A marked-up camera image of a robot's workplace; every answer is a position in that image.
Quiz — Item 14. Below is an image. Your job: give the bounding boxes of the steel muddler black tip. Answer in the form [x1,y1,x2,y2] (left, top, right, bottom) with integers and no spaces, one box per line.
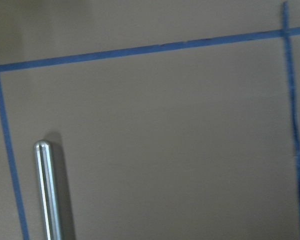
[34,140,63,240]

